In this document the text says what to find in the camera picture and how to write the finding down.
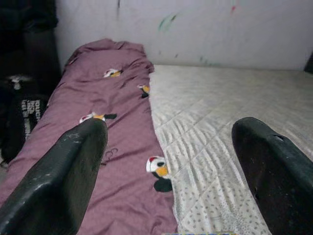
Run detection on white quilted mattress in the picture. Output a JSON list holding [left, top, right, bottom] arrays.
[[148, 64, 313, 235]]

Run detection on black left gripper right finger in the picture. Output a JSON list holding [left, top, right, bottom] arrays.
[[231, 117, 313, 235]]

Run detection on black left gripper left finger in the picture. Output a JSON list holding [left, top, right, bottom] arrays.
[[0, 118, 109, 235]]

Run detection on black bag white lettering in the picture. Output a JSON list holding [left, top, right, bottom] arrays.
[[0, 75, 49, 165]]

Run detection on purple penguin print blanket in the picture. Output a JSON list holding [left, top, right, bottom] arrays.
[[0, 38, 178, 235]]

